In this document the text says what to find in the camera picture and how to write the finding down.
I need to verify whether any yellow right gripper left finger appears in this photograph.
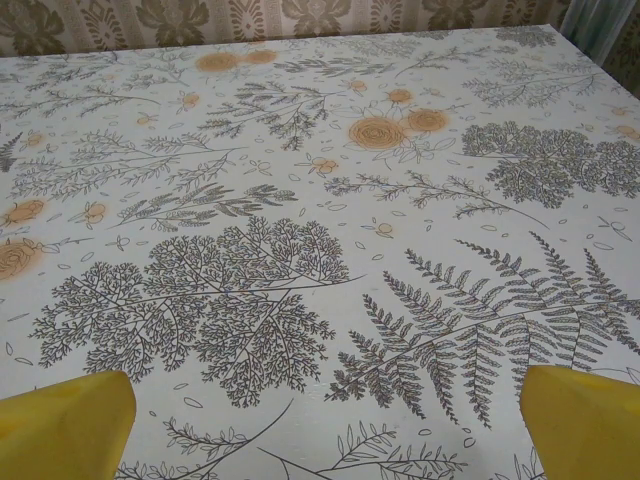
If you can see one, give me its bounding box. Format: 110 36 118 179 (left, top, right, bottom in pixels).
0 370 138 480

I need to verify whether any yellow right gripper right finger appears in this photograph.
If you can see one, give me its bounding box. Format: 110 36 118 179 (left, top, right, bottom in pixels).
521 364 640 480

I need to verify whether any floral printed tablecloth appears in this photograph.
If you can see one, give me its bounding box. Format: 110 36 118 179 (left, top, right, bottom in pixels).
0 22 640 480

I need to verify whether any pale green curtain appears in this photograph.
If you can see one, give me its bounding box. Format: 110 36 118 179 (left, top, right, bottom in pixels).
557 0 626 66

